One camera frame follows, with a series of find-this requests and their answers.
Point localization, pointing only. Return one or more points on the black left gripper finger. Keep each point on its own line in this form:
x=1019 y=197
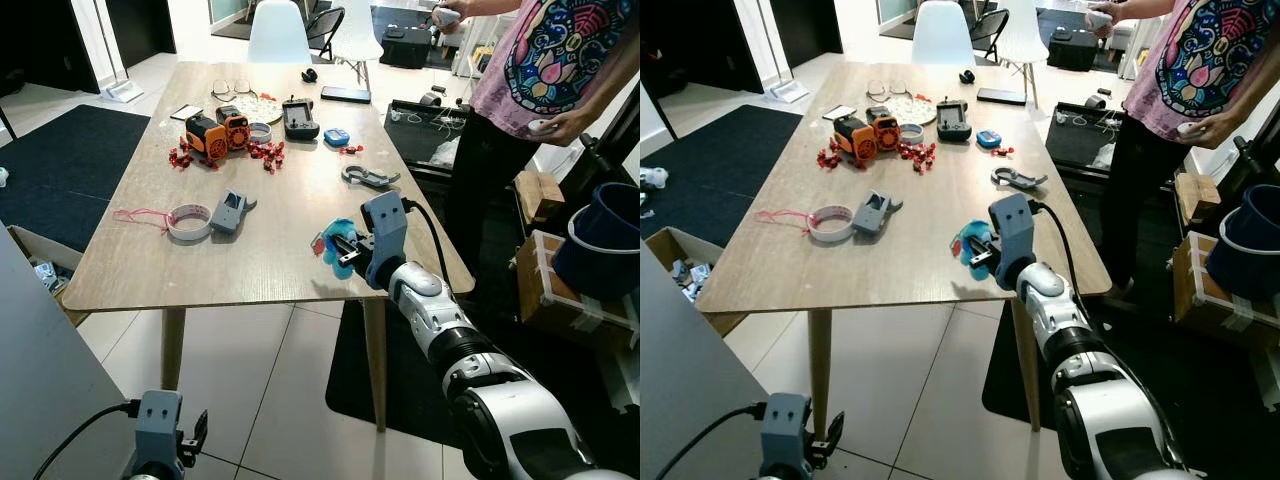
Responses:
x=198 y=425
x=833 y=427

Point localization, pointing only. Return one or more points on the white handheld controller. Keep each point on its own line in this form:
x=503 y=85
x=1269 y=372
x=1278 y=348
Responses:
x=540 y=126
x=443 y=14
x=1097 y=17
x=1188 y=128

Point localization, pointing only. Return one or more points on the person's left forearm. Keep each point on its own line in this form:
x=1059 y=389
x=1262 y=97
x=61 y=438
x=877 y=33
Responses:
x=1255 y=100
x=615 y=85

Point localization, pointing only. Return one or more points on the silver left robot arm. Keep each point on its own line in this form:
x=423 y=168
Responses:
x=155 y=474
x=785 y=476

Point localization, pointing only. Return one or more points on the person's right forearm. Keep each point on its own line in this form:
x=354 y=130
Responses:
x=490 y=8
x=1145 y=10

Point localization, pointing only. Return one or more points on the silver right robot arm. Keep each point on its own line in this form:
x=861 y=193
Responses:
x=500 y=410
x=1100 y=420

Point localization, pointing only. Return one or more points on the person's left hand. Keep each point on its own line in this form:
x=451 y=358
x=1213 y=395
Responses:
x=572 y=125
x=1218 y=130

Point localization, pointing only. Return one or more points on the person's right hand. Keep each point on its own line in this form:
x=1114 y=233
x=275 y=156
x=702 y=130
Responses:
x=458 y=20
x=1112 y=24

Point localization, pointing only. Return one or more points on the wooden dining table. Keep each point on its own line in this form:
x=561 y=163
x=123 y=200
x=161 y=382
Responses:
x=935 y=215
x=290 y=210

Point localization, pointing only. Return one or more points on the pile of red clips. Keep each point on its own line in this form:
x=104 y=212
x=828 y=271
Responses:
x=1002 y=151
x=267 y=153
x=830 y=159
x=350 y=149
x=917 y=155
x=181 y=157

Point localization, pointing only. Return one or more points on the small blue box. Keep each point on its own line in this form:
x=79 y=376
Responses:
x=336 y=137
x=988 y=139

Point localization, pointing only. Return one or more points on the grey plastic gripper part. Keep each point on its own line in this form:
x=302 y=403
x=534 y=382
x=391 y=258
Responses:
x=230 y=213
x=874 y=214

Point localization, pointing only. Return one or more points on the black floor mat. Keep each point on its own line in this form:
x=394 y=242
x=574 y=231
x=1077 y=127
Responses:
x=1200 y=400
x=410 y=380

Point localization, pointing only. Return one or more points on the black handheld remote controller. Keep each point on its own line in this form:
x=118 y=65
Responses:
x=952 y=122
x=300 y=120

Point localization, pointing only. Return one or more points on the small grey tape roll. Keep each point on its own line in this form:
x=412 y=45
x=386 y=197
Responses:
x=902 y=134
x=251 y=133

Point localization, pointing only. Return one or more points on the open black equipment case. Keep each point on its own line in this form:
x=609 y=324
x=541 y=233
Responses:
x=1078 y=138
x=425 y=135

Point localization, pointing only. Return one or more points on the grey flat panel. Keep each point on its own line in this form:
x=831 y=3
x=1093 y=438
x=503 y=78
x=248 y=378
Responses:
x=690 y=390
x=45 y=380

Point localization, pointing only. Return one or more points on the orange and black device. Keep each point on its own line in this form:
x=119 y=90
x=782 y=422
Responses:
x=856 y=140
x=884 y=129
x=205 y=138
x=234 y=127

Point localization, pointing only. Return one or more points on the white round patterned trivet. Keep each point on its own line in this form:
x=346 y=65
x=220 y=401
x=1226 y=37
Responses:
x=915 y=107
x=262 y=105

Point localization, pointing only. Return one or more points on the white tape roll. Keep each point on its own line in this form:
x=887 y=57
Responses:
x=174 y=224
x=815 y=226

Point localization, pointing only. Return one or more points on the small black grey gadget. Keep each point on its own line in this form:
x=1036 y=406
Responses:
x=431 y=97
x=1095 y=100

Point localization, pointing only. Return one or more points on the thin-framed eyeglasses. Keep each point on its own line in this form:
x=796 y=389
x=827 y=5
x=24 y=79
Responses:
x=877 y=90
x=222 y=88

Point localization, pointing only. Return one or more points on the small brown wooden box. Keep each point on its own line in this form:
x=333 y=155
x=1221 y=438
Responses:
x=1196 y=197
x=540 y=195

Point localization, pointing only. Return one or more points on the white card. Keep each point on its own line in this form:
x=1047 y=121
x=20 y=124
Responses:
x=839 y=113
x=186 y=112

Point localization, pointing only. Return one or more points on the taped cardboard box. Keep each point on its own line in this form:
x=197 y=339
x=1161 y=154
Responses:
x=1215 y=305
x=560 y=310

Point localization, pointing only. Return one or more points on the open box with parts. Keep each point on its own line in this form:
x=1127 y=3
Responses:
x=690 y=270
x=45 y=268

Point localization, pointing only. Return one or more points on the white plastic chair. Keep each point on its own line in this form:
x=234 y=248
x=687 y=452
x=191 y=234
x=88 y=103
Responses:
x=941 y=35
x=1022 y=32
x=278 y=35
x=358 y=30

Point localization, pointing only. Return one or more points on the black chair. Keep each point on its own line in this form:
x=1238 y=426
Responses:
x=988 y=25
x=325 y=25

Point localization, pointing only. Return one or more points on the navy blue bucket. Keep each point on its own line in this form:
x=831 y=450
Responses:
x=600 y=265
x=1245 y=262

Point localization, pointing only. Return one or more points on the white floor base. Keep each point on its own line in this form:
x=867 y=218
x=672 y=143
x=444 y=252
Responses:
x=788 y=91
x=122 y=91

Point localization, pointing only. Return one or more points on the person in pink patterned shirt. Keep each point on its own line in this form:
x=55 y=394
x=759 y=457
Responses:
x=560 y=60
x=1210 y=60

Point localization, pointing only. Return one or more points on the dark blue rug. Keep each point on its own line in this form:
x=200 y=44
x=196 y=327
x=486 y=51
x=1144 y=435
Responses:
x=705 y=165
x=70 y=170

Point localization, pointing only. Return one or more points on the white crumpled cloth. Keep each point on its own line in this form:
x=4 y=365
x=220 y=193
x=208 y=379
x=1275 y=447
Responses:
x=652 y=178

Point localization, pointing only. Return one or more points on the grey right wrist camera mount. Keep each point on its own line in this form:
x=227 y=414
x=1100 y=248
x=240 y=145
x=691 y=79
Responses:
x=1012 y=228
x=385 y=225

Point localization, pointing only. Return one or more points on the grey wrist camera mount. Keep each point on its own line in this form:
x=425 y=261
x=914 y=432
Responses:
x=785 y=428
x=157 y=425
x=1012 y=228
x=385 y=225

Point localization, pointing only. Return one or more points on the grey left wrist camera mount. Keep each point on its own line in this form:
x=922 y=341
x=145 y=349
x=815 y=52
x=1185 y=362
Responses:
x=785 y=428
x=157 y=425

